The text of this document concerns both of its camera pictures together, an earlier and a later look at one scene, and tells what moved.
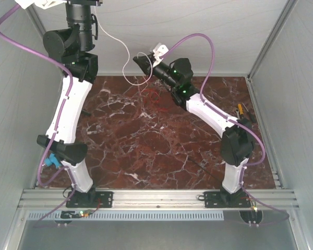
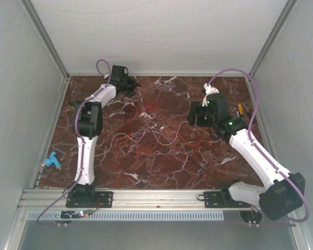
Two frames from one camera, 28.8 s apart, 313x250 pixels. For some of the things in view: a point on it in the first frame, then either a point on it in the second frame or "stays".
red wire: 154,98 -> 149,105
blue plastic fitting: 52,160 stays
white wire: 141,52 -> 143,136
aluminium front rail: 31,198 stays
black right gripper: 144,62 -> 196,108
